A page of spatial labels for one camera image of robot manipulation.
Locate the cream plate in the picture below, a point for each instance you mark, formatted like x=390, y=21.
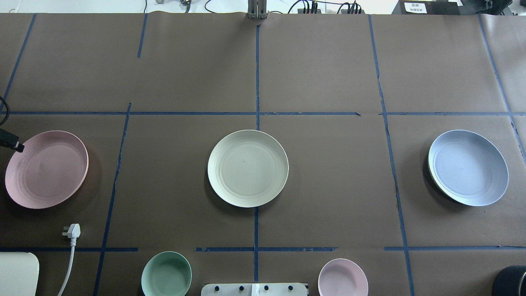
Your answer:
x=248, y=168

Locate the pink plate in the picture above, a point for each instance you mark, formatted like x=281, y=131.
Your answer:
x=52, y=167

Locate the grey aluminium post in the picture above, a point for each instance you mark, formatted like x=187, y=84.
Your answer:
x=257, y=9

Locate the green plate under blue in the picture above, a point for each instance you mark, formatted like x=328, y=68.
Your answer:
x=430, y=172

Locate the pink bowl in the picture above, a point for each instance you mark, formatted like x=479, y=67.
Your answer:
x=342, y=277

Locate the green bowl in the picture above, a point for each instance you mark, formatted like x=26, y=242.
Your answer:
x=166, y=274

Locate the dark blue saucepan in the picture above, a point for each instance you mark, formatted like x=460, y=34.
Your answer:
x=511, y=281

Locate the black box with label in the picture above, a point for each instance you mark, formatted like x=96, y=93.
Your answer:
x=428, y=7

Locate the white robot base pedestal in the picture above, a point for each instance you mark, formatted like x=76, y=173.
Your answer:
x=255, y=289

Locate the white toaster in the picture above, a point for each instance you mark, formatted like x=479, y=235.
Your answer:
x=19, y=273

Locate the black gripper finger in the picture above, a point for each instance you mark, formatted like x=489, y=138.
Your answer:
x=10, y=141

